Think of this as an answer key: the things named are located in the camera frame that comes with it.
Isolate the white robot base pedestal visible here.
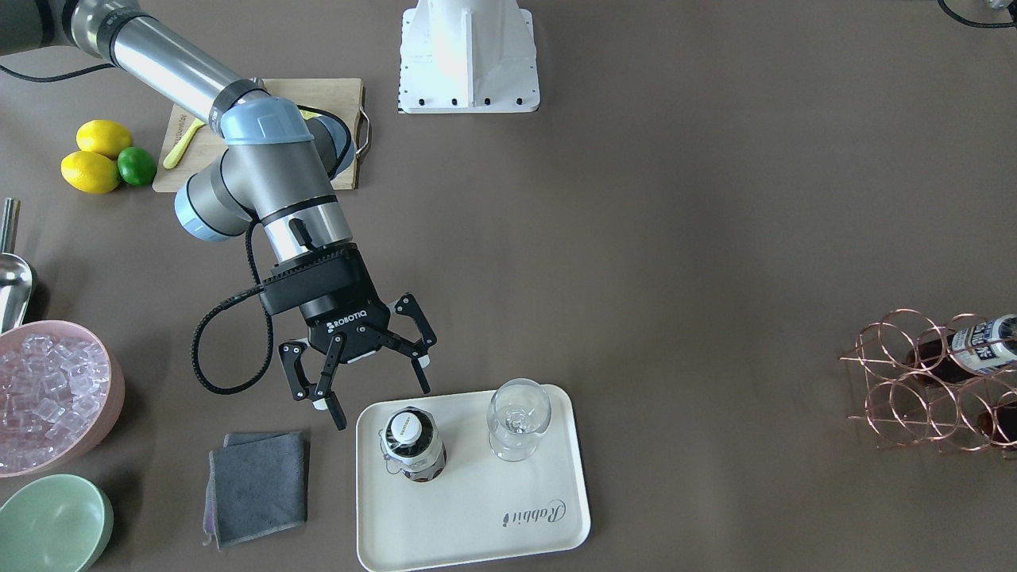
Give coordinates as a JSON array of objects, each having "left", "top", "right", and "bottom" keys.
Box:
[{"left": 397, "top": 1, "right": 541, "bottom": 114}]

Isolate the green lime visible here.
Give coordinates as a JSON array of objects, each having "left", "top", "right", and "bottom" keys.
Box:
[{"left": 116, "top": 146, "right": 157, "bottom": 186}]

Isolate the pink bowl of ice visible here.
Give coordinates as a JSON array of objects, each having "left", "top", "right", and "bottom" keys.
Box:
[{"left": 1, "top": 321, "right": 125, "bottom": 478}]

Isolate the lower yellow lemon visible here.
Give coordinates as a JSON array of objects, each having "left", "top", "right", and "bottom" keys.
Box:
[{"left": 60, "top": 151, "right": 122, "bottom": 195}]

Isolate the copper wire bottle basket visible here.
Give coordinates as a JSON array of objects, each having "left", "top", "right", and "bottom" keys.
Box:
[{"left": 840, "top": 308, "right": 1016, "bottom": 461}]

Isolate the yellow lemon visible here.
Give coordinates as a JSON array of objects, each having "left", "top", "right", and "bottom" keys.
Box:
[
  {"left": 75, "top": 119, "right": 133, "bottom": 160},
  {"left": 60, "top": 151, "right": 122, "bottom": 195}
]

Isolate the upper yellow lemon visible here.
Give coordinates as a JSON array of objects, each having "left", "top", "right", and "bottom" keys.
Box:
[{"left": 75, "top": 119, "right": 133, "bottom": 160}]

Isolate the green ceramic bowl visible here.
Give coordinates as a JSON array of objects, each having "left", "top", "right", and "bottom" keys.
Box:
[{"left": 1, "top": 474, "right": 114, "bottom": 571}]

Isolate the clear wine glass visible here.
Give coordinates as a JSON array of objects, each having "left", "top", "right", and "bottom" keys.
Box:
[{"left": 486, "top": 379, "right": 552, "bottom": 462}]

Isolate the bamboo cutting board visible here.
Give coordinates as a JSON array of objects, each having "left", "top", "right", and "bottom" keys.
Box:
[{"left": 153, "top": 77, "right": 366, "bottom": 193}]

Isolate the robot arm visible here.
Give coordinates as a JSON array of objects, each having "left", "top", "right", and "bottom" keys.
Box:
[{"left": 2, "top": 1, "right": 437, "bottom": 430}]

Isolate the cream rabbit serving tray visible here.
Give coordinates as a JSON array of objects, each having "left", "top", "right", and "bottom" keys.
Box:
[{"left": 356, "top": 384, "right": 592, "bottom": 571}]

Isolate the metal ice scoop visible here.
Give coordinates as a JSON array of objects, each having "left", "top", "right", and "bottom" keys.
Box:
[{"left": 0, "top": 198, "right": 37, "bottom": 334}]

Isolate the tea bottle white cap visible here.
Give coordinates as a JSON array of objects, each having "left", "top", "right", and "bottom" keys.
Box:
[{"left": 378, "top": 407, "right": 447, "bottom": 484}]

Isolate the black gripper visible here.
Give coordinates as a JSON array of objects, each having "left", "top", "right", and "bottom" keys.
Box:
[{"left": 261, "top": 245, "right": 439, "bottom": 431}]

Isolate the yellow plastic knife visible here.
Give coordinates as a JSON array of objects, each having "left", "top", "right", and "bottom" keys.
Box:
[{"left": 162, "top": 118, "right": 206, "bottom": 170}]

